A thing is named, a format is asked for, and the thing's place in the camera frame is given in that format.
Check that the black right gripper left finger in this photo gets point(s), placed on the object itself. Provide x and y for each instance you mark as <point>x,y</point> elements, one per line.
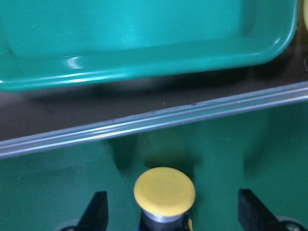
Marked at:
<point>95,217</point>

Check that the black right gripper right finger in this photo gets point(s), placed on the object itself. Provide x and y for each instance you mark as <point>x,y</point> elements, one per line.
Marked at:
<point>253,215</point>

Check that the green conveyor belt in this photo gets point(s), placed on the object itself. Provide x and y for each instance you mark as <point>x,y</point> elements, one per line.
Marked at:
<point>256,140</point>

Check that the green plastic tray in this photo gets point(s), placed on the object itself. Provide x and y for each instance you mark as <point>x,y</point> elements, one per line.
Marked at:
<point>52,43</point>

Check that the yellow plastic tray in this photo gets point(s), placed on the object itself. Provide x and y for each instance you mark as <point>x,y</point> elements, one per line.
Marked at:
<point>305,13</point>

